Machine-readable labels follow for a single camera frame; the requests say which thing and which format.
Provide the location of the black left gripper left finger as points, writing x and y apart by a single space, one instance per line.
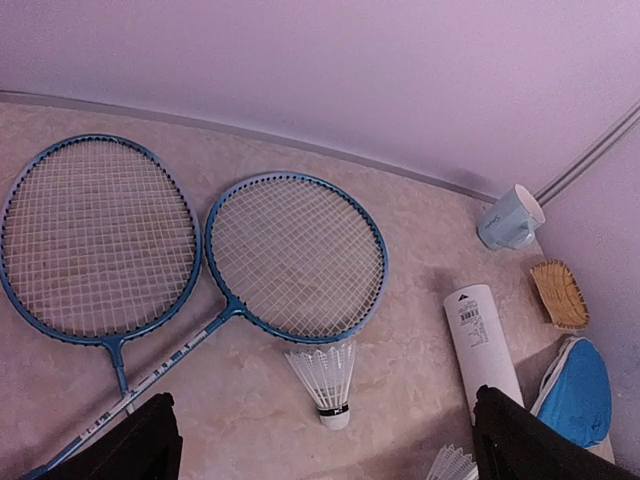
145 445

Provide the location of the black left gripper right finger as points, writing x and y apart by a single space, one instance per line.
511 443

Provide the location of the white plastic shuttlecock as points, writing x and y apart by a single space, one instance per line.
453 463
326 373

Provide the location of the white shuttlecock tube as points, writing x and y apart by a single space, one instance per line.
480 344

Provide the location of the left blue badminton racket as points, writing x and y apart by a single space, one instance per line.
99 244

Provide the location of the blue badminton racket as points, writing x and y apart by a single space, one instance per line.
99 244
291 253

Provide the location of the right blue badminton racket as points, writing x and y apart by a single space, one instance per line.
291 253

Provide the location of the blue racket cover bag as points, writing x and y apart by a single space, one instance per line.
574 396

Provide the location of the light blue ceramic mug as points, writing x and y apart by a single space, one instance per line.
512 221

